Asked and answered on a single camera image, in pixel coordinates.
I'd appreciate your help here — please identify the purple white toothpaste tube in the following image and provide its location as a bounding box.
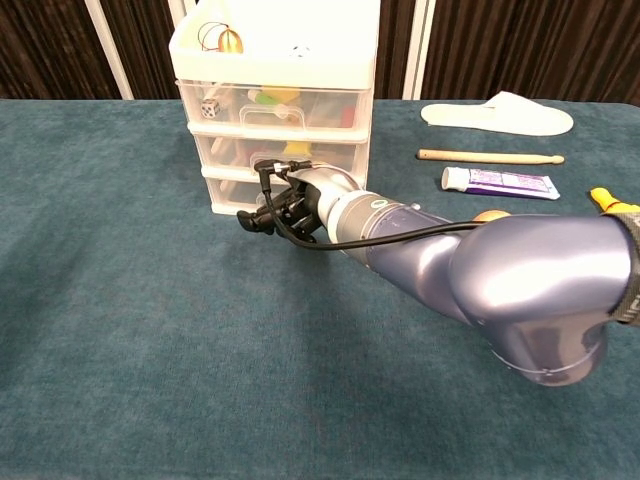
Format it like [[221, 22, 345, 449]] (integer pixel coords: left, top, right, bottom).
[[440, 166, 561, 201]]

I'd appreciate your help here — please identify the wooden stick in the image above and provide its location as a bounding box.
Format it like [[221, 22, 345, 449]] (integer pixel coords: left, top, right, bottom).
[[417, 148, 566, 166]]

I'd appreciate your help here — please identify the teal table cloth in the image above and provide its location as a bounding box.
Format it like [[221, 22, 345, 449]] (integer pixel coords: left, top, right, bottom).
[[0, 98, 640, 480]]

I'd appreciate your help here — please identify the yellow toy block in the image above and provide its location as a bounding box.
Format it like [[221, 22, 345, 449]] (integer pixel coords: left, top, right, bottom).
[[260, 85, 303, 105]]

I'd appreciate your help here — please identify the white slipper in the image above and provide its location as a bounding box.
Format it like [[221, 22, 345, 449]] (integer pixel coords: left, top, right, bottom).
[[420, 90, 575, 137]]

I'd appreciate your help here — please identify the dark brown pleated curtain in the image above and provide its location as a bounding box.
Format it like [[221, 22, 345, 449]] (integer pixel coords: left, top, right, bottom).
[[0, 0, 640, 107]]

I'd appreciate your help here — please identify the white plastic drawer unit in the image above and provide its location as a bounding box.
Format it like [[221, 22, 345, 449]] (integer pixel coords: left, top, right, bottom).
[[168, 0, 381, 217]]

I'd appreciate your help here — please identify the clear drawer with die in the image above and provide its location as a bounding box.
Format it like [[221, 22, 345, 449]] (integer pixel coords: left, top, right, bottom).
[[175, 79, 374, 132]]

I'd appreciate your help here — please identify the clear drawer with chick toy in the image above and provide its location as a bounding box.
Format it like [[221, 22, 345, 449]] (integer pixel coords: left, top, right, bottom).
[[192, 132, 370, 189]]

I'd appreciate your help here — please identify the yellow rubber toy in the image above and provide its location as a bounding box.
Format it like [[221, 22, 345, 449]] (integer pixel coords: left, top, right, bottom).
[[589, 186, 640, 214]]

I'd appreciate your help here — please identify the gold bell with wire loop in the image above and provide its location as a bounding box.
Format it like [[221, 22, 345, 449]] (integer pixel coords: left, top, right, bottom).
[[197, 21, 245, 55]]

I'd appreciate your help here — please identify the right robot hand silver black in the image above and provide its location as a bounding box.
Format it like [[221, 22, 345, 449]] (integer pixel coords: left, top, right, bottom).
[[236, 159, 362, 246]]

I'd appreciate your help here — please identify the white frame post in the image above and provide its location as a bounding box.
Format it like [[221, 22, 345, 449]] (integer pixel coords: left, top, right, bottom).
[[402, 0, 436, 100], [83, 0, 135, 100], [167, 0, 189, 36]]

